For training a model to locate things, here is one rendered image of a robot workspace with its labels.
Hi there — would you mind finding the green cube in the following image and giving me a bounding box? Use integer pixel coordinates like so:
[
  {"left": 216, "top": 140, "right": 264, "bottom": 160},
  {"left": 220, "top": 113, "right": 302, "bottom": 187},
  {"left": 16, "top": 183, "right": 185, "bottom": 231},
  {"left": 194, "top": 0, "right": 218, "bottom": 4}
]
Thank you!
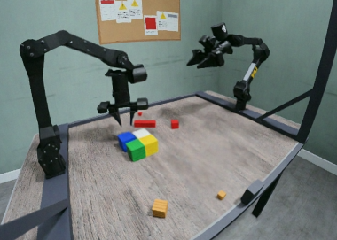
[{"left": 126, "top": 139, "right": 146, "bottom": 162}]

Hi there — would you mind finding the blue cube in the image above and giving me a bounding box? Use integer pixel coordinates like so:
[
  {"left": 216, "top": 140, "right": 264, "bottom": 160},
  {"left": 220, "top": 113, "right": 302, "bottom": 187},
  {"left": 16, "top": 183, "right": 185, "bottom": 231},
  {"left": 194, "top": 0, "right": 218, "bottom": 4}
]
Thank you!
[{"left": 118, "top": 132, "right": 136, "bottom": 152}]

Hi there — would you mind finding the white cube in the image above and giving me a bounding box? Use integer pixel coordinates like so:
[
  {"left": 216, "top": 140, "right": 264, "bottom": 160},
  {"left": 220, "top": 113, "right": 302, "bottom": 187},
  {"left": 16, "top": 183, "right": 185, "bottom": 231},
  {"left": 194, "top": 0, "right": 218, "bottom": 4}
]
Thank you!
[{"left": 133, "top": 129, "right": 150, "bottom": 139}]

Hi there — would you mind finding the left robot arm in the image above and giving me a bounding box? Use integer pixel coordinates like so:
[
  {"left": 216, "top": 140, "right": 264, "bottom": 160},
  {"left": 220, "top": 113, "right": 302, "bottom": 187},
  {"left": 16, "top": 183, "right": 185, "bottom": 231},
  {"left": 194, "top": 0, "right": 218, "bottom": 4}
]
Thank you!
[{"left": 20, "top": 30, "right": 147, "bottom": 180}]

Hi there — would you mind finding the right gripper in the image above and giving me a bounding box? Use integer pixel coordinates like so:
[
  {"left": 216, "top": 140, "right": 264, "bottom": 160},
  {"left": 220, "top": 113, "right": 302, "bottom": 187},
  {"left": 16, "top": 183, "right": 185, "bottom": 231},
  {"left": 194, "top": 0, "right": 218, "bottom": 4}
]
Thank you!
[{"left": 186, "top": 43, "right": 224, "bottom": 69}]

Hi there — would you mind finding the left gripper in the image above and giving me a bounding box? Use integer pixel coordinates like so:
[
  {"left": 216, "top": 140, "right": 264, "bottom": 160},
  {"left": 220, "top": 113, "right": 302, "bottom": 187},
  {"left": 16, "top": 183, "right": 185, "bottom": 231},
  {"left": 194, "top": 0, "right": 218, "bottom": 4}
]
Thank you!
[{"left": 98, "top": 87, "right": 149, "bottom": 126}]

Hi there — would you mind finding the small orange cube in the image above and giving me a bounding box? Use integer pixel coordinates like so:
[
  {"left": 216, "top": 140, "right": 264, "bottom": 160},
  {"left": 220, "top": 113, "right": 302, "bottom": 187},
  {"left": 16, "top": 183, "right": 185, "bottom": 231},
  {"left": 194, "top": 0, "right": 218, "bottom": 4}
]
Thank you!
[
  {"left": 217, "top": 190, "right": 226, "bottom": 200},
  {"left": 153, "top": 199, "right": 168, "bottom": 218}
]

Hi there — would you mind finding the yellow cube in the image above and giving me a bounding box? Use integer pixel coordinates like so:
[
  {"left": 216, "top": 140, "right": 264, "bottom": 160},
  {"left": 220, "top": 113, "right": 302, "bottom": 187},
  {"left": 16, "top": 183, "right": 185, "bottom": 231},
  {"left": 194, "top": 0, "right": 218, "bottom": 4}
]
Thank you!
[{"left": 138, "top": 135, "right": 158, "bottom": 157}]

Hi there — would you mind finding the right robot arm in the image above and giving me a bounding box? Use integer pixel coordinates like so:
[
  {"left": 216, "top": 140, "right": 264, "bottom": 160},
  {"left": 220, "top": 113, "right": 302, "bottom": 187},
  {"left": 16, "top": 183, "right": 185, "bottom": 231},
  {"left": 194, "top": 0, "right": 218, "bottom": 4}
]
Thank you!
[{"left": 199, "top": 22, "right": 270, "bottom": 112}]

